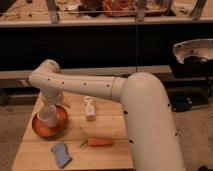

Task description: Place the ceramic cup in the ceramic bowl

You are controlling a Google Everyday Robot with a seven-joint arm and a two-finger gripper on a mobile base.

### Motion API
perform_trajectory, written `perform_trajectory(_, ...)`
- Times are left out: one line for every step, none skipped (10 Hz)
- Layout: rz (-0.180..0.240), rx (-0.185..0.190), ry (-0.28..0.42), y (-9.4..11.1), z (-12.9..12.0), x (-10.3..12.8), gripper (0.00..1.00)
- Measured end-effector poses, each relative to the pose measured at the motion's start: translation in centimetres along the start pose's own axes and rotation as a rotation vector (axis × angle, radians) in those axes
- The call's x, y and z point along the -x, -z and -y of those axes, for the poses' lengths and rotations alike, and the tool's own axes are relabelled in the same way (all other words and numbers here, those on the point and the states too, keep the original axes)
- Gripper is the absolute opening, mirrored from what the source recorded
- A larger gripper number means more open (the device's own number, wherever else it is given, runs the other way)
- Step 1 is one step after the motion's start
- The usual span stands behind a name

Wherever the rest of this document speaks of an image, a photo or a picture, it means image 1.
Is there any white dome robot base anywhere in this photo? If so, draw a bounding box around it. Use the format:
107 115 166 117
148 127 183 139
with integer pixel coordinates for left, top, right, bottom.
173 38 213 64

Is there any small white carton box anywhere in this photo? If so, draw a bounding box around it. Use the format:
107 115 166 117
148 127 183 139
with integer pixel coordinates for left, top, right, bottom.
84 96 96 121

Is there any blue cloth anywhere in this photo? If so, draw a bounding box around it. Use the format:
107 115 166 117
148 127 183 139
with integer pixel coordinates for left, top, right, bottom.
51 142 72 168

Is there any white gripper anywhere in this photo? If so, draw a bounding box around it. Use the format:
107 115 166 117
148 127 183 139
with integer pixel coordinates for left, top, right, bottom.
37 96 59 128

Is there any orange carrot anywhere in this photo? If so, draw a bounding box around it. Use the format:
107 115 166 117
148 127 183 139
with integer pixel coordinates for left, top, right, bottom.
81 138 113 147

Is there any orange basket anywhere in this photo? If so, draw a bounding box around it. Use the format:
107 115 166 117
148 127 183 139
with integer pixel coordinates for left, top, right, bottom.
102 0 135 17

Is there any wooden table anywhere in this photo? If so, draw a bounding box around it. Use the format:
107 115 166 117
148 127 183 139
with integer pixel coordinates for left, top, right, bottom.
12 93 133 171

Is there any black low shelf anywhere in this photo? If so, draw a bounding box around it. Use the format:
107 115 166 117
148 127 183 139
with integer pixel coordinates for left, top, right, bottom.
0 22 213 88

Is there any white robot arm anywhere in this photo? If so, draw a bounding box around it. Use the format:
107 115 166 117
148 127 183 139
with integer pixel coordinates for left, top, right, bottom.
29 59 186 171

